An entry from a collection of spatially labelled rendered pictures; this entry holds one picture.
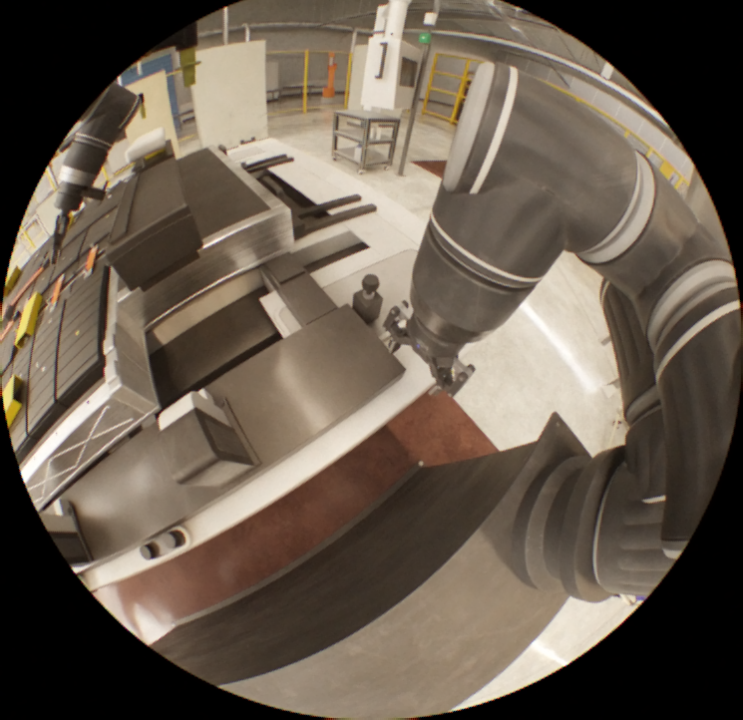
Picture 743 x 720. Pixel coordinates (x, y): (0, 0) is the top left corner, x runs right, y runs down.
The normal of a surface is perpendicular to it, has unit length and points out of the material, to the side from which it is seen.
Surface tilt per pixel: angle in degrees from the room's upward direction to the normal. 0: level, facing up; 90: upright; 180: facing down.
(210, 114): 90
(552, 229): 90
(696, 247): 54
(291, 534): 0
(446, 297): 90
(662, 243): 77
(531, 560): 23
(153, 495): 0
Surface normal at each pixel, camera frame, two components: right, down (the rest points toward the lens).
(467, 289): -0.48, 0.73
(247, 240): 0.62, 0.72
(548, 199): -0.22, 0.84
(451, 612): 0.11, -0.48
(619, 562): -0.98, 0.07
